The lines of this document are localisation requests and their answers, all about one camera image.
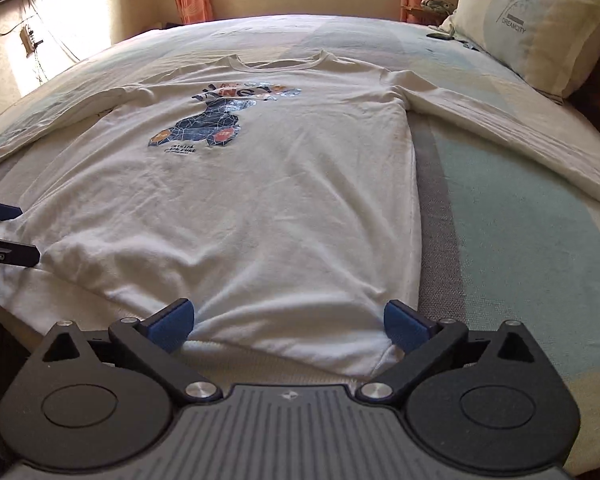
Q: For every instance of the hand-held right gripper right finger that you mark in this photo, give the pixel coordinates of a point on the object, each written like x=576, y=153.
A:
x=405, y=327

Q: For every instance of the grey plush toy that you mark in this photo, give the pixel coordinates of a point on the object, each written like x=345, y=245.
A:
x=437, y=6

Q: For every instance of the wooden nightstand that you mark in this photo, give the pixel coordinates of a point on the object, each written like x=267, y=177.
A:
x=417, y=17

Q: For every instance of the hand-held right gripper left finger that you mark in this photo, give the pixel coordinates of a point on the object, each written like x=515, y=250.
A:
x=172, y=322

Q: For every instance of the wall socket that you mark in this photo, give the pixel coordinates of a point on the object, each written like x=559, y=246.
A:
x=29, y=40

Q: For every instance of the dark object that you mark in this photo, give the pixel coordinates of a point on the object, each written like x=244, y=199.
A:
x=169, y=24

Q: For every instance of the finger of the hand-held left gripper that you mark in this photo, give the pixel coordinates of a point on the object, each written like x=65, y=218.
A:
x=15, y=254
x=0, y=210

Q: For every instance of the white printed sweatshirt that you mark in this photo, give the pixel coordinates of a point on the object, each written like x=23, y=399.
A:
x=280, y=185

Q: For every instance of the bed with patchwork sheet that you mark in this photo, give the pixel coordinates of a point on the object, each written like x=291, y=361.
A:
x=505, y=235

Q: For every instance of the large patchwork pillow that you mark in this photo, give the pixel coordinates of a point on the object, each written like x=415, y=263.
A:
x=530, y=20

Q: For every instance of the small black device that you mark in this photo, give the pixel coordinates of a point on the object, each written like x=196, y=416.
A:
x=440, y=35

